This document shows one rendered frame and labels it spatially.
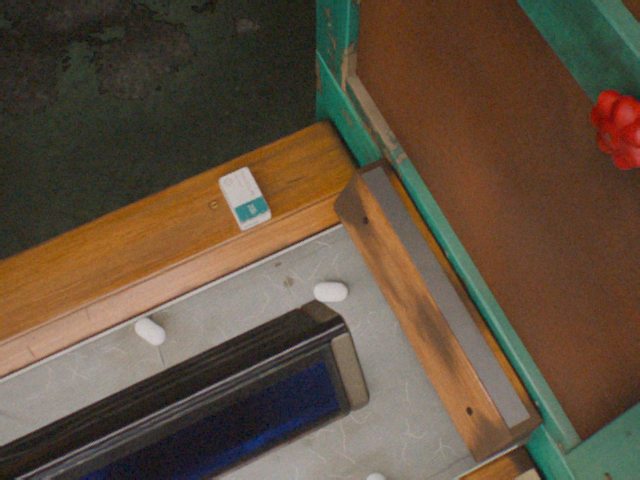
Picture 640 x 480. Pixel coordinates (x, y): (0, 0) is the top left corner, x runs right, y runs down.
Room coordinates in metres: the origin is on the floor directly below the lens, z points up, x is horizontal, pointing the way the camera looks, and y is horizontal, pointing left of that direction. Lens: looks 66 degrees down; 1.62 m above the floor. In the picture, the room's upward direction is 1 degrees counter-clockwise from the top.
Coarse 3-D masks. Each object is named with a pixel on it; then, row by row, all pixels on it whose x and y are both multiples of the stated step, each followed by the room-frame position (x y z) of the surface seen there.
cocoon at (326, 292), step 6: (318, 288) 0.33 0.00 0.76; (324, 288) 0.33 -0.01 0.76; (330, 288) 0.33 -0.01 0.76; (336, 288) 0.33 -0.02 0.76; (342, 288) 0.33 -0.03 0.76; (318, 294) 0.32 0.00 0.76; (324, 294) 0.32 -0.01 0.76; (330, 294) 0.32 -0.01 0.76; (336, 294) 0.32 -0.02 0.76; (342, 294) 0.32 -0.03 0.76; (324, 300) 0.32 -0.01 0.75; (330, 300) 0.32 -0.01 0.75; (336, 300) 0.32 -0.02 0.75; (342, 300) 0.32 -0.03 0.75
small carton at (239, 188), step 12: (228, 180) 0.44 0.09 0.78; (240, 180) 0.44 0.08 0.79; (252, 180) 0.44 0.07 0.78; (228, 192) 0.43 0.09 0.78; (240, 192) 0.43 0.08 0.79; (252, 192) 0.43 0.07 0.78; (240, 204) 0.41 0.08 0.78; (252, 204) 0.41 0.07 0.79; (264, 204) 0.41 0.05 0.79; (240, 216) 0.40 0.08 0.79; (252, 216) 0.40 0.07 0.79; (264, 216) 0.40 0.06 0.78
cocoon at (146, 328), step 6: (144, 318) 0.30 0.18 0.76; (138, 324) 0.29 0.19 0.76; (144, 324) 0.29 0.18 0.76; (150, 324) 0.29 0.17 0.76; (156, 324) 0.29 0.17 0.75; (138, 330) 0.28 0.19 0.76; (144, 330) 0.28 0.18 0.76; (150, 330) 0.28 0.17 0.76; (156, 330) 0.28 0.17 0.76; (162, 330) 0.28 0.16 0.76; (144, 336) 0.28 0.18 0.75; (150, 336) 0.28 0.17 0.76; (156, 336) 0.28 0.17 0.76; (162, 336) 0.28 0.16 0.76; (150, 342) 0.27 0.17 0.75; (156, 342) 0.27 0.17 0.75; (162, 342) 0.27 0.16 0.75
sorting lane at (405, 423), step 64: (320, 256) 0.37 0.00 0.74; (192, 320) 0.30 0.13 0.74; (256, 320) 0.30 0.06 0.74; (384, 320) 0.30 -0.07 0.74; (0, 384) 0.23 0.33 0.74; (64, 384) 0.23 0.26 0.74; (128, 384) 0.23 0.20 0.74; (384, 384) 0.23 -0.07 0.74; (320, 448) 0.16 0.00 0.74; (384, 448) 0.16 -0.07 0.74; (448, 448) 0.16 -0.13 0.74; (512, 448) 0.16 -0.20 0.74
